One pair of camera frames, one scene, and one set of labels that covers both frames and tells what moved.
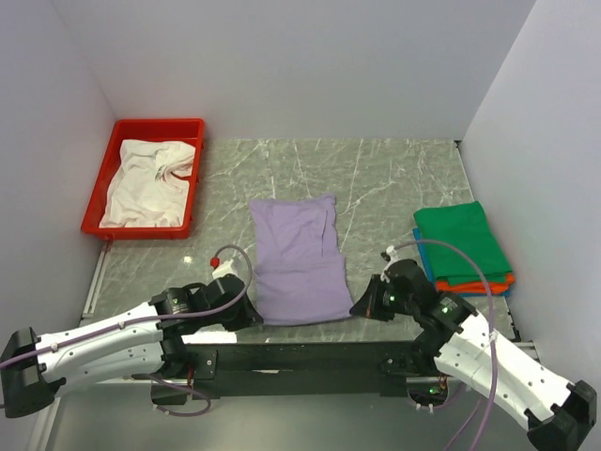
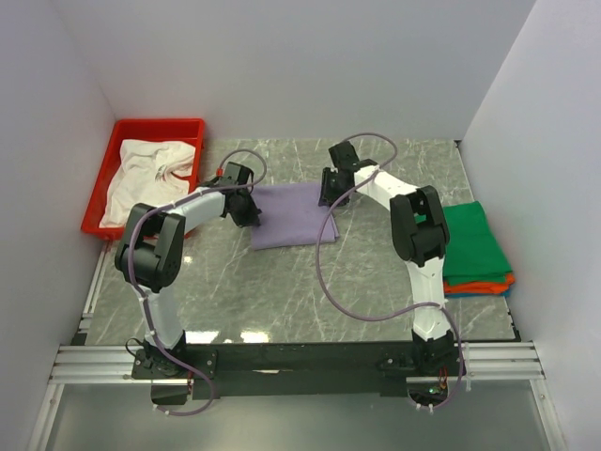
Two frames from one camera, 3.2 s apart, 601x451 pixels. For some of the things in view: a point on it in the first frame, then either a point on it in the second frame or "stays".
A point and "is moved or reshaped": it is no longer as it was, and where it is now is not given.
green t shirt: [466, 226] stays
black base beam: [301, 369] stays
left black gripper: [248, 316] to [252, 218]
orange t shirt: [442, 286] stays
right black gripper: [368, 304] to [325, 193]
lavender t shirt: [300, 270] is moved or reshaped
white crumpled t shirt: [151, 186] stays
